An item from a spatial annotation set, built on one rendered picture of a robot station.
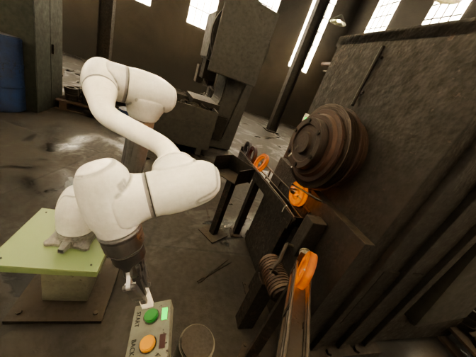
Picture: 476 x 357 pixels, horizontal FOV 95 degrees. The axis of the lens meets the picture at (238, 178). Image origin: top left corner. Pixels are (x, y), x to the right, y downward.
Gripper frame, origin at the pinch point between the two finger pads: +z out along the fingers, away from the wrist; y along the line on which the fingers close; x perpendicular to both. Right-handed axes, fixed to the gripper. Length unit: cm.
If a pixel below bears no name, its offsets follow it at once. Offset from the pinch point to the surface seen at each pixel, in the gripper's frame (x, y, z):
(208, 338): -15.4, -2.3, 23.8
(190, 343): -9.8, -3.6, 21.7
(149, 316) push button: 0.5, -0.3, 8.3
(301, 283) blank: -52, 7, 19
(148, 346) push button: -0.2, -8.1, 8.3
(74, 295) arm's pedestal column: 51, 44, 46
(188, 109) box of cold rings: -13, 295, 5
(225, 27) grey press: -77, 316, -97
